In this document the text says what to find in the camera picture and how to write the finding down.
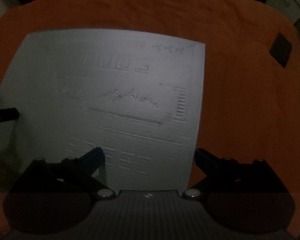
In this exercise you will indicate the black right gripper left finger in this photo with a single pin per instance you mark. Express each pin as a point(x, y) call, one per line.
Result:
point(83, 166)

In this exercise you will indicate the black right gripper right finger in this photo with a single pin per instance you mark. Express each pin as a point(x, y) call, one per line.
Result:
point(216, 168)

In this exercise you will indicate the white box lid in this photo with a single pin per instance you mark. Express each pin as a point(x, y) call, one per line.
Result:
point(136, 95)

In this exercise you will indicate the small black square object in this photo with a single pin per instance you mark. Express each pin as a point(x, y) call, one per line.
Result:
point(281, 50)

